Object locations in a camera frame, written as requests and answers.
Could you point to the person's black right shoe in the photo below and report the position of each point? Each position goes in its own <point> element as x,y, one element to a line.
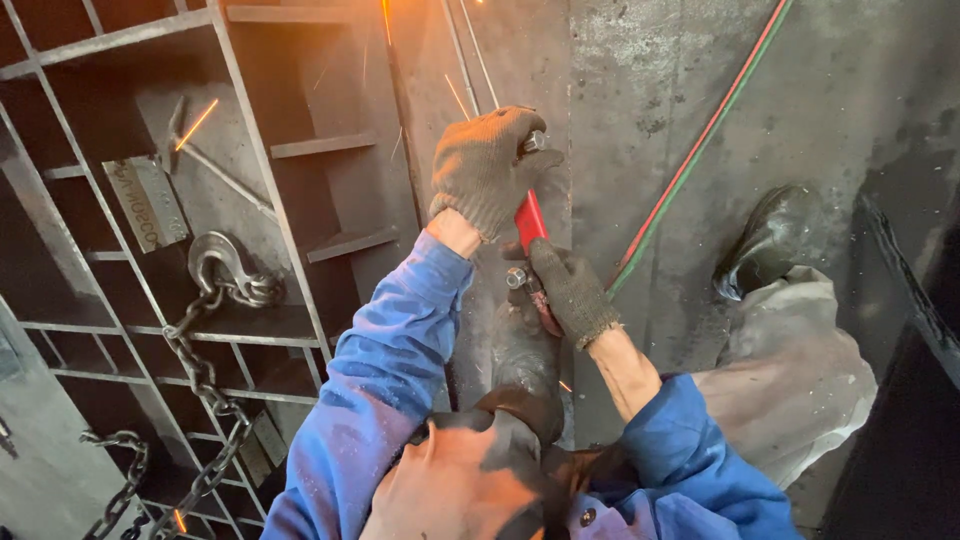
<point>765,241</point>

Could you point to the dark steel beam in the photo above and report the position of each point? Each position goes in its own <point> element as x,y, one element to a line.
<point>904,360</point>

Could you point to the person's beige work trousers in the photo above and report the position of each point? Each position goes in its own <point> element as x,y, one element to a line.
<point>787,375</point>

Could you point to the person's blue work jacket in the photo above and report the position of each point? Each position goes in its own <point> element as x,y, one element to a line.
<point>375,405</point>

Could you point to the steel chipping hammer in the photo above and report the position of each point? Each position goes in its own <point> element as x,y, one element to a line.
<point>217,174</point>

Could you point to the thin metal rod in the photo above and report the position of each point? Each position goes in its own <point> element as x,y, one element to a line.
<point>480,52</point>
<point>459,52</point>

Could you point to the person's right hand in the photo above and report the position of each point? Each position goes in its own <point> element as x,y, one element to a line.
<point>576,294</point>

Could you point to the person's black left shoe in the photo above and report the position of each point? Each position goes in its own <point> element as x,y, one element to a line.
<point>525,358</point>

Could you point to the steel lifting hook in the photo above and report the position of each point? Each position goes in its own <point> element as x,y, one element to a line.
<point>225,268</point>

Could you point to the stamped metal plate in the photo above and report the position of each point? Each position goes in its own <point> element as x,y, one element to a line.
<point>145,202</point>

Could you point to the person's right fingers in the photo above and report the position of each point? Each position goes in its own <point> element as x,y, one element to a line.
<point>526,262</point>

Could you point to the person's black shoe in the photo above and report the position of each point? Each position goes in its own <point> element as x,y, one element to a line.
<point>525,358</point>
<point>765,241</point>

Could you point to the person's left hand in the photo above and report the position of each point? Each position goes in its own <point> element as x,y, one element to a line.
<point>477,171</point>

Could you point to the steel grid frame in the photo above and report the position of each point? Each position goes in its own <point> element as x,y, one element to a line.
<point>247,195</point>

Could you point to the red cutting torch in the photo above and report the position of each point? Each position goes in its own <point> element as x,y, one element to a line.
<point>531,219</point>

